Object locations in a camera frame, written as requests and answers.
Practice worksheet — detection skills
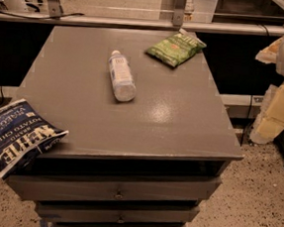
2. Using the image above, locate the middle grey drawer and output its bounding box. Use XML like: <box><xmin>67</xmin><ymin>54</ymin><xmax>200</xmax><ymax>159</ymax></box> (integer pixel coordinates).
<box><xmin>36</xmin><ymin>200</ymin><xmax>199</xmax><ymax>224</ymax></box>

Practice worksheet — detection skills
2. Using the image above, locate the green chip bag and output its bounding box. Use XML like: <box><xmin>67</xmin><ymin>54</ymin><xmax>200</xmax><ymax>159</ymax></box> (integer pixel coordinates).
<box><xmin>146</xmin><ymin>29</ymin><xmax>207</xmax><ymax>67</ymax></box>

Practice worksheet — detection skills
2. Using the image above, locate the metal bracket centre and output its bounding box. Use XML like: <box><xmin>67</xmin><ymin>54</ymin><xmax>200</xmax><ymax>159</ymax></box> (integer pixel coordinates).
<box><xmin>172</xmin><ymin>0</ymin><xmax>187</xmax><ymax>26</ymax></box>

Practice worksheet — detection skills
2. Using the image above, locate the black cable on rail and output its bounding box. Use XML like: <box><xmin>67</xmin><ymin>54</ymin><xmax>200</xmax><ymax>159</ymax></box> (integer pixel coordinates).
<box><xmin>0</xmin><ymin>5</ymin><xmax>85</xmax><ymax>24</ymax></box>

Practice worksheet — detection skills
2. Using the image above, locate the grey drawer cabinet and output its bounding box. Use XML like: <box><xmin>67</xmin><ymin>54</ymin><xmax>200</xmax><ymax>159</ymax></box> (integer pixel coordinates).
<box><xmin>0</xmin><ymin>16</ymin><xmax>255</xmax><ymax>227</ymax></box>

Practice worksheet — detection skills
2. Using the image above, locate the metal rail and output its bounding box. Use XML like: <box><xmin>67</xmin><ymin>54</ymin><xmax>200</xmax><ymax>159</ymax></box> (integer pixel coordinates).
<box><xmin>0</xmin><ymin>10</ymin><xmax>284</xmax><ymax>37</ymax></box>

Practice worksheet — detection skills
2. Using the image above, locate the clear blue plastic bottle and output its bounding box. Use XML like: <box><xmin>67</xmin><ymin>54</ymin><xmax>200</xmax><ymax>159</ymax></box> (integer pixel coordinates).
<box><xmin>109</xmin><ymin>51</ymin><xmax>137</xmax><ymax>102</ymax></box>

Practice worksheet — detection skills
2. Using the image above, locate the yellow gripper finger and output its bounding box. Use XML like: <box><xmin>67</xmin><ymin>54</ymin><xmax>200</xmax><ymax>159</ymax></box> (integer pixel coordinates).
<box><xmin>249</xmin><ymin>82</ymin><xmax>284</xmax><ymax>144</ymax></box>
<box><xmin>255</xmin><ymin>38</ymin><xmax>283</xmax><ymax>64</ymax></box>

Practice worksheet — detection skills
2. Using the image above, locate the black cable right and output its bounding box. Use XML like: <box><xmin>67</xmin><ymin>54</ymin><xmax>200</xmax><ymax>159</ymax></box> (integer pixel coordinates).
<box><xmin>239</xmin><ymin>94</ymin><xmax>255</xmax><ymax>148</ymax></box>

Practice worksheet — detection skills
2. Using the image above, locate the blue potato chip bag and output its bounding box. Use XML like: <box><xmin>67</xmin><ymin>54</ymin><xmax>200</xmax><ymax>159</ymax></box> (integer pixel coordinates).
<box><xmin>0</xmin><ymin>99</ymin><xmax>68</xmax><ymax>180</ymax></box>

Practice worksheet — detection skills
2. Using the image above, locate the top grey drawer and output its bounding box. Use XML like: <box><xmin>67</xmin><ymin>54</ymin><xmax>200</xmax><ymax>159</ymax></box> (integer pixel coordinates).
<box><xmin>6</xmin><ymin>175</ymin><xmax>222</xmax><ymax>201</ymax></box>

